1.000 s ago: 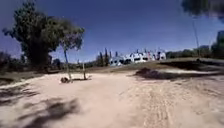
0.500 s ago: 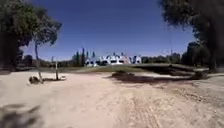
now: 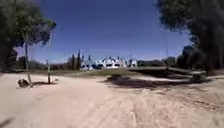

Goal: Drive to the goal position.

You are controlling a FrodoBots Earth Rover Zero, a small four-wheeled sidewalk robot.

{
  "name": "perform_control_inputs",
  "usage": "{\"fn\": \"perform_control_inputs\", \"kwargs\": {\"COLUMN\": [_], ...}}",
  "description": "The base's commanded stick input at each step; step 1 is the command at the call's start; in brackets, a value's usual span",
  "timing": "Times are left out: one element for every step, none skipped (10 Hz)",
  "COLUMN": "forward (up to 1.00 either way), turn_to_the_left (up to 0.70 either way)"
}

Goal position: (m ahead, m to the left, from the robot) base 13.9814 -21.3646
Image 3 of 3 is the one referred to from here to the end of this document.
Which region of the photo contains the white building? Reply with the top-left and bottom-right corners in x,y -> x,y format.
80,56 -> 138,71

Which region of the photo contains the pale sandy dirt path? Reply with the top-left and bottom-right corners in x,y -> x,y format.
0,72 -> 224,128

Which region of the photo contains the row of distant trees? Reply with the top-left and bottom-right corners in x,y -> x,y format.
16,49 -> 178,71

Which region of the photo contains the leafy tree with thin trunk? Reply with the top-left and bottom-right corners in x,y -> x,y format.
0,0 -> 58,88

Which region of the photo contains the large dark tree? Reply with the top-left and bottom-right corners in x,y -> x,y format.
155,0 -> 224,76

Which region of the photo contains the short wooden post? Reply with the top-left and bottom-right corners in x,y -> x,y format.
45,59 -> 52,85

